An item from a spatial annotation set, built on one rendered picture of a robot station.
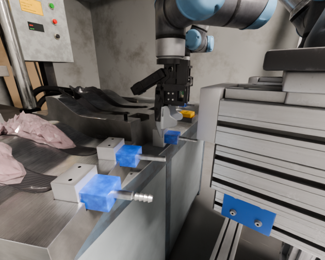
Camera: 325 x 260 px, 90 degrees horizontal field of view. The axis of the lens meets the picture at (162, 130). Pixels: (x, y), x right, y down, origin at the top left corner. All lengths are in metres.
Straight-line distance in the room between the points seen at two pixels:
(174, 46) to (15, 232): 0.41
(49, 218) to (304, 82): 0.34
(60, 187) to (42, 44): 1.12
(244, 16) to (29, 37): 1.11
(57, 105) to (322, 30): 0.66
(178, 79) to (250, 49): 2.17
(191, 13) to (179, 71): 0.14
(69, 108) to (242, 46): 2.31
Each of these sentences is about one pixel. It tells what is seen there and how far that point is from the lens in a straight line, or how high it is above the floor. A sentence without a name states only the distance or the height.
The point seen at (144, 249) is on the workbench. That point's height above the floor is 0.41.
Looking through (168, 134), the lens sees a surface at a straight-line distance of 0.48.
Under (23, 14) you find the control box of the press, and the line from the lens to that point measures 1.30.
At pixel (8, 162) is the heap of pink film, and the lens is 0.36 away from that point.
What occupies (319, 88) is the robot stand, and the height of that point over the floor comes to 1.00.
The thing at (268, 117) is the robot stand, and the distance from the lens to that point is 0.26.
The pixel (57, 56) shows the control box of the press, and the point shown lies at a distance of 1.34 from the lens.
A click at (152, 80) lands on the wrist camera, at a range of 0.46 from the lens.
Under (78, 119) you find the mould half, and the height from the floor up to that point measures 0.87.
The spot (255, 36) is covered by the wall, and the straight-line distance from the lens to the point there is 2.58.
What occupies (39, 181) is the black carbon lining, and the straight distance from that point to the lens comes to 0.34.
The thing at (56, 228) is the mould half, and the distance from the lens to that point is 0.24.
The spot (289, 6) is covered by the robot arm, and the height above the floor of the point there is 1.25.
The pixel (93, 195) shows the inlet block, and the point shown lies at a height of 0.87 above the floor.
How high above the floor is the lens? 1.02
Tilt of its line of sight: 20 degrees down
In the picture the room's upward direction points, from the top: straight up
